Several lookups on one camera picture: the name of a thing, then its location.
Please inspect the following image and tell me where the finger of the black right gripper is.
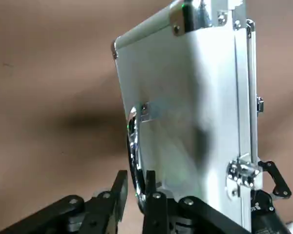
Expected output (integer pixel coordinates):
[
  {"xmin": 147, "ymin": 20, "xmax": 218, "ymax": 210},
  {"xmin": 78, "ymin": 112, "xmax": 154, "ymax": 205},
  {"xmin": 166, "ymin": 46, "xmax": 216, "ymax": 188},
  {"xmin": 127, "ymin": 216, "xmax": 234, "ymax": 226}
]
[{"xmin": 258, "ymin": 160, "xmax": 292, "ymax": 198}]

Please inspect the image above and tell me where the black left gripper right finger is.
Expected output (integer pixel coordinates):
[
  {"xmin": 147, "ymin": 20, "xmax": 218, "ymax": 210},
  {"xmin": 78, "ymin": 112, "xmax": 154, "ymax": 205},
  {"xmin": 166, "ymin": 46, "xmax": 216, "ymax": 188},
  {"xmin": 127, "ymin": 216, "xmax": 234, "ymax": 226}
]
[{"xmin": 143, "ymin": 170, "xmax": 250, "ymax": 234}]

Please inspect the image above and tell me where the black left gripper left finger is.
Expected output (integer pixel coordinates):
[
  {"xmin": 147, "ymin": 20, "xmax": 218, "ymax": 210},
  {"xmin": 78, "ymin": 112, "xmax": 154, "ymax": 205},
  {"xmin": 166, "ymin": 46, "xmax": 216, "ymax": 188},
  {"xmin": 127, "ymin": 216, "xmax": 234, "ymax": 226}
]
[{"xmin": 0, "ymin": 170, "xmax": 129, "ymax": 234}]

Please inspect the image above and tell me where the silver aluminium first-aid case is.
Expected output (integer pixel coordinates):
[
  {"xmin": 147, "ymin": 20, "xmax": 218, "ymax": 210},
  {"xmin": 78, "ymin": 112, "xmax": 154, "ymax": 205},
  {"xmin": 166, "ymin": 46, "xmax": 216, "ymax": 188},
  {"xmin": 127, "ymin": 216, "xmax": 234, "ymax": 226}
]
[{"xmin": 111, "ymin": 0, "xmax": 266, "ymax": 234}]

